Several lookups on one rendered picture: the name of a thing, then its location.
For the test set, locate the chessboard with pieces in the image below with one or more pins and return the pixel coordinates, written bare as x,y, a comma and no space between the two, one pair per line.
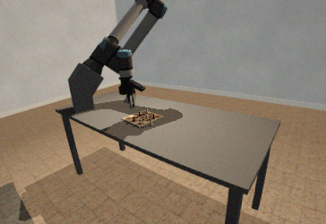
142,117

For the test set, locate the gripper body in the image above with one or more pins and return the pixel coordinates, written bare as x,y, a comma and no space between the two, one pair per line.
125,87

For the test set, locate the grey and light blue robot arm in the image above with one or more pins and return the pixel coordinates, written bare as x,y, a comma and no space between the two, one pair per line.
105,52

